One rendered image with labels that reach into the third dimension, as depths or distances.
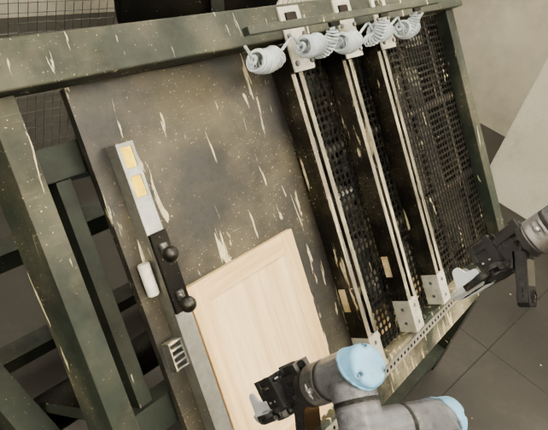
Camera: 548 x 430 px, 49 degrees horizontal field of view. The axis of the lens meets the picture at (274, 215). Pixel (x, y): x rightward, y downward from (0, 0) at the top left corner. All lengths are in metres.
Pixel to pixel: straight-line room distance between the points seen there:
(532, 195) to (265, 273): 3.90
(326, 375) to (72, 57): 0.81
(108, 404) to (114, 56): 0.75
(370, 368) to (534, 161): 4.41
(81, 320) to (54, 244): 0.17
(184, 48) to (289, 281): 0.73
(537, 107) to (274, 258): 3.75
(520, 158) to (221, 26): 3.99
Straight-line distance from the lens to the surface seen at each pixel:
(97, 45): 1.37
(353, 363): 0.97
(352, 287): 1.93
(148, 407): 1.53
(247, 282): 1.65
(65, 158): 1.42
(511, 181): 5.40
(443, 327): 2.48
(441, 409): 1.07
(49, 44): 1.32
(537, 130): 5.23
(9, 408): 1.93
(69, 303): 1.30
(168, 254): 1.31
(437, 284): 2.42
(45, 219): 1.28
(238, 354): 1.63
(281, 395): 1.13
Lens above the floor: 2.36
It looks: 35 degrees down
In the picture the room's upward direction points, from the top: 17 degrees clockwise
